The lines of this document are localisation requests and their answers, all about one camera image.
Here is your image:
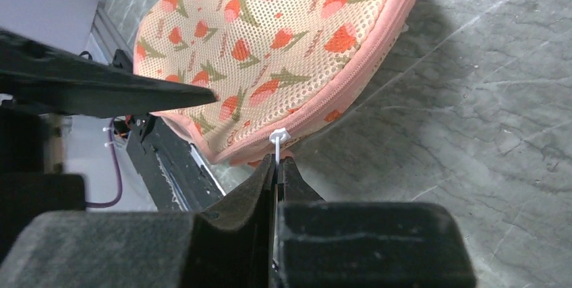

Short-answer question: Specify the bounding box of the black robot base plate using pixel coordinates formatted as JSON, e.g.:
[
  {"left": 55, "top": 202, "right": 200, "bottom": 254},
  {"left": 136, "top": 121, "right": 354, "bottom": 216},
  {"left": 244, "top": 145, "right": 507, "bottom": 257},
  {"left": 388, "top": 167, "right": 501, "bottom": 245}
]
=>
[{"left": 114, "top": 113, "right": 226, "bottom": 211}]

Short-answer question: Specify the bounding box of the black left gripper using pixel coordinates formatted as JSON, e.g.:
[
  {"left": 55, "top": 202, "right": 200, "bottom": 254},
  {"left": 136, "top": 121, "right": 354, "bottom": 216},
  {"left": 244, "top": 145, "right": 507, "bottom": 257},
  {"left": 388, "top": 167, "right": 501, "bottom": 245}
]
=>
[{"left": 1, "top": 30, "right": 217, "bottom": 259}]

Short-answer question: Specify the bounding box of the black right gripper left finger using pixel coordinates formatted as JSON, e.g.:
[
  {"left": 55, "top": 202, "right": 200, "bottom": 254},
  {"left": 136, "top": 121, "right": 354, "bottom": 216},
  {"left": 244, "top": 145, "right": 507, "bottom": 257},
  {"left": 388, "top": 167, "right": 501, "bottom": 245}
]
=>
[{"left": 1, "top": 155, "right": 275, "bottom": 287}]

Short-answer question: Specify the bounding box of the aluminium frame rail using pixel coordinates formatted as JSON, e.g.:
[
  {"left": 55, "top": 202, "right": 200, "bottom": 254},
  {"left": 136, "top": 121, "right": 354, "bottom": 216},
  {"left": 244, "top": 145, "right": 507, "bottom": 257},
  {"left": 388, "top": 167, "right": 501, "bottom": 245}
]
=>
[{"left": 91, "top": 2, "right": 133, "bottom": 71}]

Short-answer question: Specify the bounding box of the floral mesh laundry bag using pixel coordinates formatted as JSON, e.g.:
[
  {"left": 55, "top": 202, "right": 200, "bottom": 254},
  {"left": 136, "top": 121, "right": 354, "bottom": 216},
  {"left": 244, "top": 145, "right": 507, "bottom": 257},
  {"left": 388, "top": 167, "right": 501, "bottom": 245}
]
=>
[{"left": 134, "top": 0, "right": 416, "bottom": 164}]

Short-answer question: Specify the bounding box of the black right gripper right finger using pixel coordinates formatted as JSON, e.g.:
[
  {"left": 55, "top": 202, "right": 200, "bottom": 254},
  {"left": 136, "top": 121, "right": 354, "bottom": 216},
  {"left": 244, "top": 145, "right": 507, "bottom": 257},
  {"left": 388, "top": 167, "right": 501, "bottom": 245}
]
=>
[{"left": 276, "top": 158, "right": 476, "bottom": 287}]

